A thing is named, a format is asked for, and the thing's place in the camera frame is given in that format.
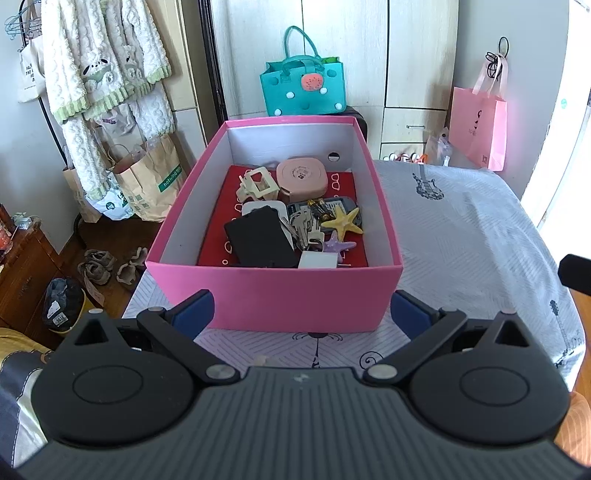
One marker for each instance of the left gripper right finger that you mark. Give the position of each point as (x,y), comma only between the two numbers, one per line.
(428,330)

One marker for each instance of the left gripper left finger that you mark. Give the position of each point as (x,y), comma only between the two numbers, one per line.
(172,333)

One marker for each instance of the purple starfish clip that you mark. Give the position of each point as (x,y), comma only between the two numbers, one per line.
(339,247)

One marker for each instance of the black power adapter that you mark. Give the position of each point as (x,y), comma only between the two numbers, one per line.
(258,240)

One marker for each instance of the yellow starfish clip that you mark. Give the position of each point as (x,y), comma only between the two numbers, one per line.
(343,223)

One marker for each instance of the white charger with label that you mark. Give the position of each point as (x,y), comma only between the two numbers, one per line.
(320,260)

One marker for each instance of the white pocket wifi device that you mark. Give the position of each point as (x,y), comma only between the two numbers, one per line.
(277,205)

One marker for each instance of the pink cardboard box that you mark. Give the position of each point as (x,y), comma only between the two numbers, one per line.
(340,300)

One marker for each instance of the small battery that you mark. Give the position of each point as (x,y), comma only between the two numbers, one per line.
(320,210)

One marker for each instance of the beige hair claw clip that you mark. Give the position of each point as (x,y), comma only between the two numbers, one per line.
(257,184)

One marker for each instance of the pink square compact case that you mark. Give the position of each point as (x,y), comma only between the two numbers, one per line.
(301,179)

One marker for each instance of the keys with red fob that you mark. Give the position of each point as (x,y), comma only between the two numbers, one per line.
(313,239)

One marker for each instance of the brown fuzzy boots pair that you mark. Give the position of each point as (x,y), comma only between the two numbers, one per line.
(129,273)

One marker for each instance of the grey patterned tablecloth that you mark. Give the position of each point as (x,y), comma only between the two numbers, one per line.
(467,244)

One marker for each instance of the grey sneakers pair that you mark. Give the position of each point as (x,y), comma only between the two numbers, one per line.
(97,266)

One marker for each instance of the yellow waste bin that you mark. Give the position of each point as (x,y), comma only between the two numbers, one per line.
(65,302)

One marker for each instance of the black clothes rack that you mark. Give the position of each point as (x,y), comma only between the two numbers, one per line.
(193,91)

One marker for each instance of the brown paper bag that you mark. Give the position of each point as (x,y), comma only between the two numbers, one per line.
(150,176)

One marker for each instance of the cluttered wooden nightstand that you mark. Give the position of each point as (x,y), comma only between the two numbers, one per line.
(29,267)

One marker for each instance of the colourful drink bottle pack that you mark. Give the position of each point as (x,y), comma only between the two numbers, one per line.
(413,157)

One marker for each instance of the pink paper gift bag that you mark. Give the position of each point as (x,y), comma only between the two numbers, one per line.
(479,117)

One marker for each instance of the black suitcase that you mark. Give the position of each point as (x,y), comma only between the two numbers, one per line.
(351,111)

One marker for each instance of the white wardrobe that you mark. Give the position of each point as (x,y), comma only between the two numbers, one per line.
(398,59)

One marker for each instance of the teal felt tote bag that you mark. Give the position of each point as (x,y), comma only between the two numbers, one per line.
(303,84)

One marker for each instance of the white fluffy robe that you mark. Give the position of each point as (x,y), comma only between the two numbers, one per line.
(102,58)

